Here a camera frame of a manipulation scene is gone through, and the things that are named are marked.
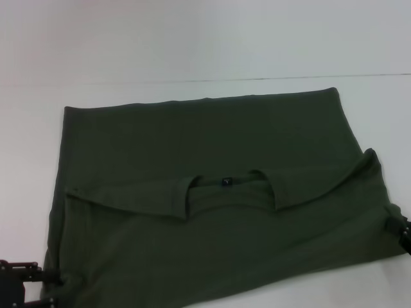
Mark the dark green printed t-shirt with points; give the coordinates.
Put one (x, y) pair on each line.
(208, 192)

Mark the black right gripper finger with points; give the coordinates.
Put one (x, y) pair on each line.
(399, 226)

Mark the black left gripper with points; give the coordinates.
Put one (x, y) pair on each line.
(11, 293)

